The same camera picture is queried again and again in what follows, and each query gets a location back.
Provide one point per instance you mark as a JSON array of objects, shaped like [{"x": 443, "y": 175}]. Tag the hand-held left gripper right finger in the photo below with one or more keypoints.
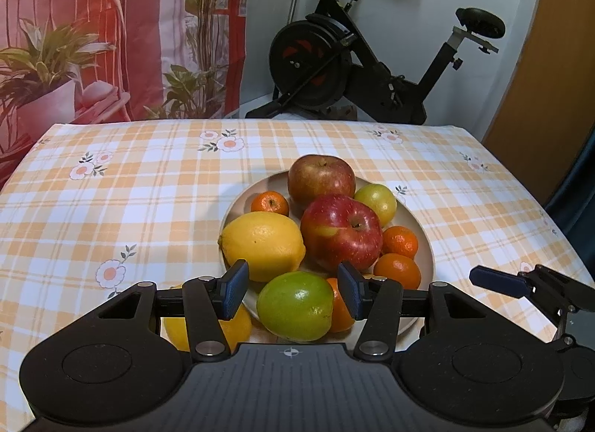
[{"x": 351, "y": 292}]

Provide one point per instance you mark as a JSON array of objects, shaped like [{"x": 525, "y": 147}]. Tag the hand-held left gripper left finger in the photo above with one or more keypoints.
[{"x": 234, "y": 292}]

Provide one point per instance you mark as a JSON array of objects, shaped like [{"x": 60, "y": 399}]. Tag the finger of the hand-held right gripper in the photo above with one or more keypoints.
[{"x": 497, "y": 279}]

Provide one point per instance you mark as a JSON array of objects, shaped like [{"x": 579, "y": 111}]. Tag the orange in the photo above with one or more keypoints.
[{"x": 338, "y": 313}]

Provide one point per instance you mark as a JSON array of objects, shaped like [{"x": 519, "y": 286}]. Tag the round yellow fruit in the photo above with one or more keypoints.
[{"x": 241, "y": 327}]

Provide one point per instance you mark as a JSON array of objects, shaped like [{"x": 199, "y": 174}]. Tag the oval orange mandarin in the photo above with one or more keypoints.
[{"x": 397, "y": 270}]

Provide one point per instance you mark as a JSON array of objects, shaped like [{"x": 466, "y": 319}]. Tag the large yellow lemon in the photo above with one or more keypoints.
[{"x": 262, "y": 244}]

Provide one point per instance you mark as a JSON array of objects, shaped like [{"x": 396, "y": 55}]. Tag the green apple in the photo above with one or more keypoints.
[{"x": 295, "y": 306}]

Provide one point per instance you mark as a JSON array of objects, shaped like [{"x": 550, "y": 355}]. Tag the red apple with yellow patch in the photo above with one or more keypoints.
[{"x": 339, "y": 232}]

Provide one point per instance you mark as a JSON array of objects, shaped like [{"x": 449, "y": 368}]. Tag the beige round plate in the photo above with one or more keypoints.
[{"x": 425, "y": 246}]

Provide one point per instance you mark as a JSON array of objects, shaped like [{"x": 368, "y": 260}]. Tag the dull red apple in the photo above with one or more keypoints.
[{"x": 320, "y": 178}]

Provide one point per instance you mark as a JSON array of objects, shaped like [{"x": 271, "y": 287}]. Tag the yellow-green round fruit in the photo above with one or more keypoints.
[{"x": 377, "y": 202}]

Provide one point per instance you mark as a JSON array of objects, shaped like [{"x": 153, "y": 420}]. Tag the small orange mandarin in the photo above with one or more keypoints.
[{"x": 269, "y": 203}]

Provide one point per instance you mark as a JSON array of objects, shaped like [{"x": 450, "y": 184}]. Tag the dark blue cloth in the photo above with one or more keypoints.
[{"x": 581, "y": 199}]

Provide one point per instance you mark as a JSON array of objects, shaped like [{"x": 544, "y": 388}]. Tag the checked floral tablecloth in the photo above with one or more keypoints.
[{"x": 139, "y": 209}]

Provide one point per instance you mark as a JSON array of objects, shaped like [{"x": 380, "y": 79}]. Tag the wooden door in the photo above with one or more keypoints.
[{"x": 558, "y": 88}]

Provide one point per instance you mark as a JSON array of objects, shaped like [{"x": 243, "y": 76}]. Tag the black exercise bike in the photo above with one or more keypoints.
[{"x": 309, "y": 60}]

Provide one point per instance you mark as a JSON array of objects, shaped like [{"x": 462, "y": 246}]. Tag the printed wall cloth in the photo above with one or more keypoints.
[{"x": 139, "y": 18}]

